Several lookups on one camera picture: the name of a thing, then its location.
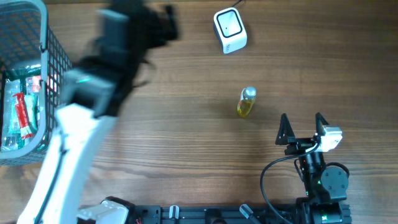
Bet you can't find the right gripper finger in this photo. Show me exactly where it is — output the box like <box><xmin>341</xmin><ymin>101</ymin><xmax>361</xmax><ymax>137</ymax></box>
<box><xmin>275</xmin><ymin>113</ymin><xmax>296</xmax><ymax>145</ymax></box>
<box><xmin>315</xmin><ymin>112</ymin><xmax>329</xmax><ymax>136</ymax></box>

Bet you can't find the yellow oil bottle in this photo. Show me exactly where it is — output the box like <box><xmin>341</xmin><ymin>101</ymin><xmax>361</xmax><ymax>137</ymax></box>
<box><xmin>237</xmin><ymin>86</ymin><xmax>257</xmax><ymax>118</ymax></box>

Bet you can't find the red Nescafe coffee stick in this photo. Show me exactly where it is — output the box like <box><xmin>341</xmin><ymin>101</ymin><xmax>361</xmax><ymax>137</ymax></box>
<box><xmin>13</xmin><ymin>92</ymin><xmax>34</xmax><ymax>139</ymax></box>

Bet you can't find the mint green wipes sachet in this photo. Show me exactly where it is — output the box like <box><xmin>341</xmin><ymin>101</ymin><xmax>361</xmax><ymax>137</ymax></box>
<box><xmin>24</xmin><ymin>95</ymin><xmax>37</xmax><ymax>132</ymax></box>

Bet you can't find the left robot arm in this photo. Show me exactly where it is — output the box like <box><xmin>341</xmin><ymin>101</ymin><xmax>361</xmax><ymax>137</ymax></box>
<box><xmin>17</xmin><ymin>1</ymin><xmax>178</xmax><ymax>223</ymax></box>

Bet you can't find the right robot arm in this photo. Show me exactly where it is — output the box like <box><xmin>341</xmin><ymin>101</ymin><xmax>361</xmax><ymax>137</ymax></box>
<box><xmin>275</xmin><ymin>113</ymin><xmax>353</xmax><ymax>224</ymax></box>

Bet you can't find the white barcode scanner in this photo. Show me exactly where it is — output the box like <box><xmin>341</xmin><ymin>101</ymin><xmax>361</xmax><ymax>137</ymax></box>
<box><xmin>213</xmin><ymin>7</ymin><xmax>248</xmax><ymax>54</ymax></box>

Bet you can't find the grey plastic mesh basket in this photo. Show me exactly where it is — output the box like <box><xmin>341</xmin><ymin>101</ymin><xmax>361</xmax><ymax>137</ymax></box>
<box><xmin>1</xmin><ymin>0</ymin><xmax>72</xmax><ymax>166</ymax></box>

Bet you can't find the right camera black cable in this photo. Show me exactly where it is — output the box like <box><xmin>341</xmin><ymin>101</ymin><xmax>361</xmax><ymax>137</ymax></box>
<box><xmin>260</xmin><ymin>142</ymin><xmax>321</xmax><ymax>224</ymax></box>

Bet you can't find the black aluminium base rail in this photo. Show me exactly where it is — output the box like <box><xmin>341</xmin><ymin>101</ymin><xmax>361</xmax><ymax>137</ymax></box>
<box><xmin>130</xmin><ymin>204</ymin><xmax>353</xmax><ymax>224</ymax></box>

